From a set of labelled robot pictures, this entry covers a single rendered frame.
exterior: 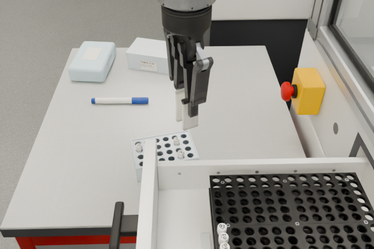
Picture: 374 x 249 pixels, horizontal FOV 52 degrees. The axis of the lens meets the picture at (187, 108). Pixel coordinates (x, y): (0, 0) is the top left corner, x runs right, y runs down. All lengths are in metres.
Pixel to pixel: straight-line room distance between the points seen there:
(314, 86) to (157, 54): 0.44
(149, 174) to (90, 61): 0.55
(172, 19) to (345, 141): 0.36
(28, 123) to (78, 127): 1.31
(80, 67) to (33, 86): 1.46
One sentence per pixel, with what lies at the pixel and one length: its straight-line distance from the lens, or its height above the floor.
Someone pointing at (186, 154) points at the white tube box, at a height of 0.80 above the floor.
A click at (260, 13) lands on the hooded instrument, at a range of 1.24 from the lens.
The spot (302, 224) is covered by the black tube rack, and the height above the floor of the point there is 0.90.
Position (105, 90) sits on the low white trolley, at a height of 0.76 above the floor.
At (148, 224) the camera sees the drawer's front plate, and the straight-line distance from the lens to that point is 0.50.
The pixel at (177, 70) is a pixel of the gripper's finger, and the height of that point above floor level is 0.99.
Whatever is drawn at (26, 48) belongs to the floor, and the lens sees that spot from 2.90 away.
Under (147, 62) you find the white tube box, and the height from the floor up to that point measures 0.79.
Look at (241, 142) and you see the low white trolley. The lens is 0.85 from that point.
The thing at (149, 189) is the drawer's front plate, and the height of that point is 0.93.
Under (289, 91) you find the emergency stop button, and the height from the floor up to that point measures 0.89.
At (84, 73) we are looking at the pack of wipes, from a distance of 1.03.
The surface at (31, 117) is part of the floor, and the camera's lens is 2.24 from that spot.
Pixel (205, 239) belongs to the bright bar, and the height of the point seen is 0.85.
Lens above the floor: 1.34
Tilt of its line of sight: 39 degrees down
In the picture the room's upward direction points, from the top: straight up
